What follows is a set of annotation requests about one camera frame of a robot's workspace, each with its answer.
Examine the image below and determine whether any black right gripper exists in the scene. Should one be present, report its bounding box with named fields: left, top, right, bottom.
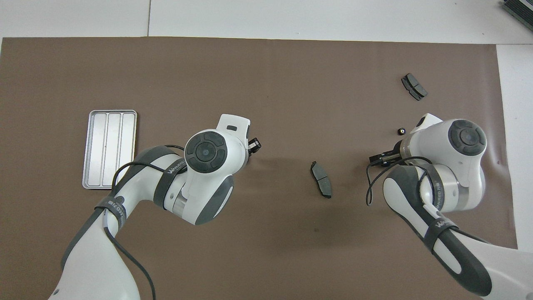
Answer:
left=370, top=141, right=408, bottom=167

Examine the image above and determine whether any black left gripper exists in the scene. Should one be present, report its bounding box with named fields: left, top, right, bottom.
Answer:
left=242, top=134, right=261, bottom=165

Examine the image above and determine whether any silver metal tray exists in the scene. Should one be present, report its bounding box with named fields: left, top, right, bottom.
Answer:
left=82, top=110, right=138, bottom=190

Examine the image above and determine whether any long dark grey brake pad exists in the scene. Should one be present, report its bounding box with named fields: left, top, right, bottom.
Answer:
left=310, top=160, right=333, bottom=200

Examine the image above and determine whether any brown table mat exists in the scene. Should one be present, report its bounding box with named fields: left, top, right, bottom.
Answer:
left=0, top=37, right=524, bottom=300

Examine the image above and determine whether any short dark grey brake pad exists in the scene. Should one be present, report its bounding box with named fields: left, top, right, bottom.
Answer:
left=401, top=73, right=428, bottom=102

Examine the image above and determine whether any dark grey ribbed device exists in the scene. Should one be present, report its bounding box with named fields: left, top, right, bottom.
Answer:
left=501, top=0, right=533, bottom=33

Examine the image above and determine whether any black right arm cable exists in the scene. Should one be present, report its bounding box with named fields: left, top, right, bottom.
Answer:
left=366, top=155, right=436, bottom=207

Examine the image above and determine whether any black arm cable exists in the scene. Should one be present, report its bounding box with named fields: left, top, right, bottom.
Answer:
left=366, top=155, right=436, bottom=207
left=104, top=145, right=186, bottom=300

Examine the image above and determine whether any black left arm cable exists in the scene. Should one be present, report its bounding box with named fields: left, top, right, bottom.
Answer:
left=104, top=145, right=186, bottom=300

